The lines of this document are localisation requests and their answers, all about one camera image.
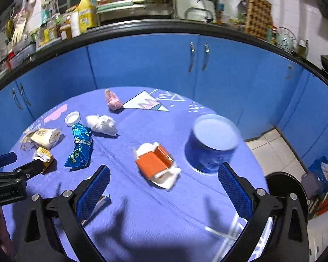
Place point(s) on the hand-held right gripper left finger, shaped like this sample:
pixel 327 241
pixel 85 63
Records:
pixel 94 193

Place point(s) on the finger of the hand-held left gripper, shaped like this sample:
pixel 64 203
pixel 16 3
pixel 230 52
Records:
pixel 30 169
pixel 5 158

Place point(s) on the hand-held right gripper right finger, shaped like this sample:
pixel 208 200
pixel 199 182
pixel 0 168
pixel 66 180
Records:
pixel 235 193

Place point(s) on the small yellow wrapper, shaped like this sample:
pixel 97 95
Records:
pixel 45 155

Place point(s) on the blue round bucket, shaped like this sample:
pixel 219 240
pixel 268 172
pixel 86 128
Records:
pixel 207 155

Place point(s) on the shiny blue snack wrapper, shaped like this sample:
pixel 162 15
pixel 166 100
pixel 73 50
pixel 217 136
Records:
pixel 80 147

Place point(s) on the orange and white carton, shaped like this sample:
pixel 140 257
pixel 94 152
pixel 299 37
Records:
pixel 153 163

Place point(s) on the beige snack packet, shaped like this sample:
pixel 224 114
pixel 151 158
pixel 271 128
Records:
pixel 42 137

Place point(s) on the white round lid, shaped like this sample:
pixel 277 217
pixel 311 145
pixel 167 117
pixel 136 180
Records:
pixel 72 118

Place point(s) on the crumpled white tissue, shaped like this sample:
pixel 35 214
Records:
pixel 102 124

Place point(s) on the blue plastic bag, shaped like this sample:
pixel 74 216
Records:
pixel 321 169

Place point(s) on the blue cabinet door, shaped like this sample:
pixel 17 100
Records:
pixel 267 87
pixel 57 79
pixel 221 82
pixel 142 62

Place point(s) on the pink snack wrapper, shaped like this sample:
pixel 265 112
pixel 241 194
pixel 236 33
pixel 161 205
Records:
pixel 113 101

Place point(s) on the steel basin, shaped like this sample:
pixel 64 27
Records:
pixel 24 50

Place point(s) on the yellow rubber glove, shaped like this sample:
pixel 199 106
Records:
pixel 19 30

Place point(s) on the yellow-labelled jar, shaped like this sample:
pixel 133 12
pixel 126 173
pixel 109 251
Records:
pixel 49 32

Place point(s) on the orange jar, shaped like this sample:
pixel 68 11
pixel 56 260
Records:
pixel 65 31

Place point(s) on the white paper roll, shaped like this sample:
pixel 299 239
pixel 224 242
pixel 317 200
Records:
pixel 75 24

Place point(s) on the pale green kettle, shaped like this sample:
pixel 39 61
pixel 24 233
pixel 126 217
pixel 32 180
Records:
pixel 285 39

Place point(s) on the yellow detergent bottle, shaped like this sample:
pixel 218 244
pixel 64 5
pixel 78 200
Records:
pixel 86 16

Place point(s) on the checkered wooden board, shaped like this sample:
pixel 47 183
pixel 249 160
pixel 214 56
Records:
pixel 258 16

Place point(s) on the black kitchen countertop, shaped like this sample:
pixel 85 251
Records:
pixel 153 24

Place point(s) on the green tray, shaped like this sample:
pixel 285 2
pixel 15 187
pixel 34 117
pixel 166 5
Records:
pixel 117 5

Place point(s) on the metal faucet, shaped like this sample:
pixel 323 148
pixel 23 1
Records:
pixel 196 11

